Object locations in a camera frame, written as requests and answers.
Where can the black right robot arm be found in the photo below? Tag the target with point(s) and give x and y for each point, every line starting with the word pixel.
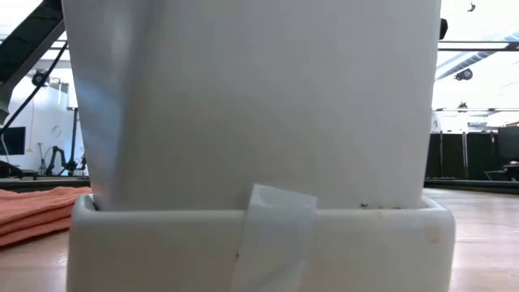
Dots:
pixel 443 29

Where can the black tripod stand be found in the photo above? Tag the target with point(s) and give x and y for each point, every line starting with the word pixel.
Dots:
pixel 41 162

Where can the folded orange cloth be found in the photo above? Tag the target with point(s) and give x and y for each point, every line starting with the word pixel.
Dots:
pixel 32 215

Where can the black vertical pole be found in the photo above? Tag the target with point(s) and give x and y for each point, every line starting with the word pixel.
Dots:
pixel 75 138

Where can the grey ventilation duct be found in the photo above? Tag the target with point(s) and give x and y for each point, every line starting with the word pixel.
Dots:
pixel 470 61

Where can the black office chair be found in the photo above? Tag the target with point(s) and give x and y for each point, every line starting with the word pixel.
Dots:
pixel 507 172

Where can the black partition panels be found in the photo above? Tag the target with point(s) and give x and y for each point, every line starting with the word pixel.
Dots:
pixel 458 156

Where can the clear tape strip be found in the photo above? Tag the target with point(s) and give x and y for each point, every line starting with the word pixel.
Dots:
pixel 275 235

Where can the round black hanging fixture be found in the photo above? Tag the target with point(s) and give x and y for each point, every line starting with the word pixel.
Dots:
pixel 40 77
pixel 464 75

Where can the white hexagonal planter pot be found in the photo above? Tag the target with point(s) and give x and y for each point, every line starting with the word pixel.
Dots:
pixel 263 121

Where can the dark computer monitor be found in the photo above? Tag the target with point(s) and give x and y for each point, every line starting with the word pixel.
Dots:
pixel 12 141
pixel 509 142

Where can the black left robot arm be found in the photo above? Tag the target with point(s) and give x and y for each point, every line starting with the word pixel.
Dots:
pixel 28 40

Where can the small black background robot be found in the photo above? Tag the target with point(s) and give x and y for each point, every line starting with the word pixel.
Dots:
pixel 61 158

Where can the small black hanging hook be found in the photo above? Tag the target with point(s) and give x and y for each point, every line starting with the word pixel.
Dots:
pixel 471 7

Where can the thin black lighting rail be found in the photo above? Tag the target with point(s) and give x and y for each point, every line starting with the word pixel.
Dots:
pixel 486 109

